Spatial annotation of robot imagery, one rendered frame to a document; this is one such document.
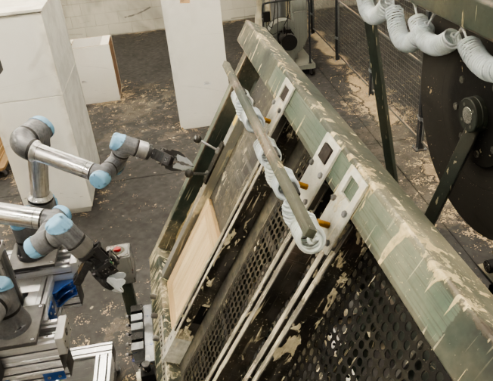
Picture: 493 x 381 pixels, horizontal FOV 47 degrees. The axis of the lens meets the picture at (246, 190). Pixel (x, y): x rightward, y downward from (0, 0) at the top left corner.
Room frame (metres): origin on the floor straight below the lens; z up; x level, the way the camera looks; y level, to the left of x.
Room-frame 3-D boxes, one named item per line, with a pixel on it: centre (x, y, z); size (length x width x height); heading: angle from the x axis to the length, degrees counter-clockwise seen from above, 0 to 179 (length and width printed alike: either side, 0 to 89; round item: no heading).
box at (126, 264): (2.31, 0.67, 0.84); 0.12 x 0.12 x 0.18; 8
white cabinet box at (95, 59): (7.06, 1.79, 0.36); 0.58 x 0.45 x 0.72; 95
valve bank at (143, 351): (1.88, 0.55, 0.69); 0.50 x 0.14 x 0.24; 8
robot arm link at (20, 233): (2.22, 1.03, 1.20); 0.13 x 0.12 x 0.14; 162
